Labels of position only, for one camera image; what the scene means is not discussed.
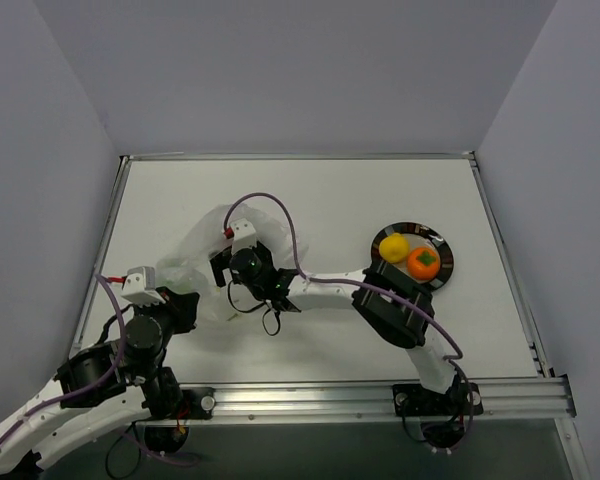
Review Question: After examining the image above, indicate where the translucent plastic bag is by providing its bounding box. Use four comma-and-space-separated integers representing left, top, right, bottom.
155, 203, 295, 322

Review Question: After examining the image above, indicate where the yellow fake lemon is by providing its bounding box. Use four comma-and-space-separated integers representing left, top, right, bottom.
378, 233, 410, 264

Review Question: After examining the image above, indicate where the orange fake fruit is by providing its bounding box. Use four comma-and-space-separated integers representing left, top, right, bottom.
406, 247, 440, 282

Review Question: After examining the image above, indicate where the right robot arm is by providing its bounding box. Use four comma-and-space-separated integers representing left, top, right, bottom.
210, 242, 462, 413

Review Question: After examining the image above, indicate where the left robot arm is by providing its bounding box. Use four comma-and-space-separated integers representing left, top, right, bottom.
0, 287, 200, 475

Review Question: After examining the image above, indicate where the green fake fruit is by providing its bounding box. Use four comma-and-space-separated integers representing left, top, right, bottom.
161, 272, 192, 295

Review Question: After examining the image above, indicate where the black rimmed plate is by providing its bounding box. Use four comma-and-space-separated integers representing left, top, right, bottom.
370, 222, 454, 291

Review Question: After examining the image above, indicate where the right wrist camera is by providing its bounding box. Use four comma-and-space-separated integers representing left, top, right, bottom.
222, 218, 258, 254

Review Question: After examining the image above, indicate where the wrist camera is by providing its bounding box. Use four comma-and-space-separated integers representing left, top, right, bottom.
121, 266, 162, 306
222, 218, 258, 254

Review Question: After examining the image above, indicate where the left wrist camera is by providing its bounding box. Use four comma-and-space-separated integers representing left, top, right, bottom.
121, 266, 162, 306

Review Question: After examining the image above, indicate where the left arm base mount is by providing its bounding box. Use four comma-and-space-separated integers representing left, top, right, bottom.
143, 387, 216, 454

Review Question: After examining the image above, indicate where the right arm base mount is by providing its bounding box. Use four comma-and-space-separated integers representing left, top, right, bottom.
392, 383, 484, 452

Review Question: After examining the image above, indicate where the aluminium front rail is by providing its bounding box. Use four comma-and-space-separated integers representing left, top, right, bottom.
154, 377, 576, 426

